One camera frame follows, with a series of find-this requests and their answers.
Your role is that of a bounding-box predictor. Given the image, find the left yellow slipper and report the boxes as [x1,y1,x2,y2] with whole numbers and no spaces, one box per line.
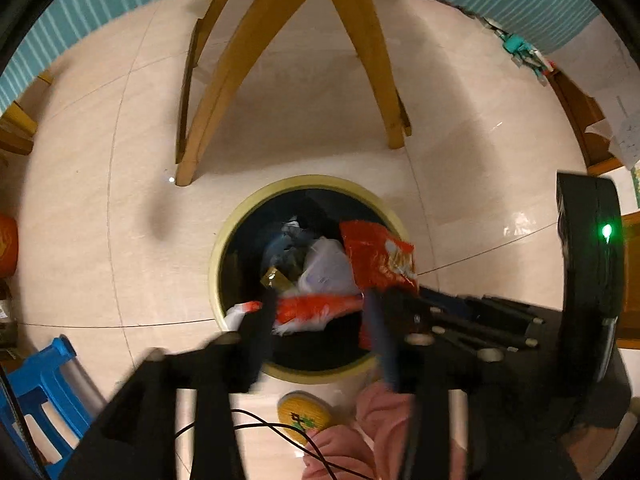
[277,391,333,445]

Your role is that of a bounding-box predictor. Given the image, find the red white snack wrapper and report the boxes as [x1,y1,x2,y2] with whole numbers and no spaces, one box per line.
[222,292,366,336]

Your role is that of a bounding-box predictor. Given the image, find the black cable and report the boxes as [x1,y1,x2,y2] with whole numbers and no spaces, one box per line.
[173,407,374,480]

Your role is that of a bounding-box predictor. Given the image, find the red snack bag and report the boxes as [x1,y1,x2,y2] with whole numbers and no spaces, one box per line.
[339,219,420,351]

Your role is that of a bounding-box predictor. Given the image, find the white black plastic wrapper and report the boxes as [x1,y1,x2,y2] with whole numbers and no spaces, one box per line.
[262,217,317,270]

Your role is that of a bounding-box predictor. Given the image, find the dark bin with yellow rim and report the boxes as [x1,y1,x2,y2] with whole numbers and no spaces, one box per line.
[209,174,418,385]

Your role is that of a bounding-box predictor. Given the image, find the pink trouser legs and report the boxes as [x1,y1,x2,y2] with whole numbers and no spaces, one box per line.
[303,382,412,479]

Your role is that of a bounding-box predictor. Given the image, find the wooden table legs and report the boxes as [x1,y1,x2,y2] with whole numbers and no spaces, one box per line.
[175,0,412,186]

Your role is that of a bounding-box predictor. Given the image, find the teal toy scooter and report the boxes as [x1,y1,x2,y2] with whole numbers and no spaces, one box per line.
[491,26,553,86]

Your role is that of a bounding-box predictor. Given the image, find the blue plastic stool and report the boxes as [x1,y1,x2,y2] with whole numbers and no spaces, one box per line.
[1,335,94,479]

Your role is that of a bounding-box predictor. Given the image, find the white blue small carton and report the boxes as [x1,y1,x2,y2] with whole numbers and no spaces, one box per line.
[297,237,360,296]

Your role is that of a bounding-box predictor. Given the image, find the yellow white rectangular box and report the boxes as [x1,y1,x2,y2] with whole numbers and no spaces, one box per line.
[260,266,295,295]

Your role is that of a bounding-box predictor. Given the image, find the yellow plastic stool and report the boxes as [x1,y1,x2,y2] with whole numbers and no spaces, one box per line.
[1,70,53,156]

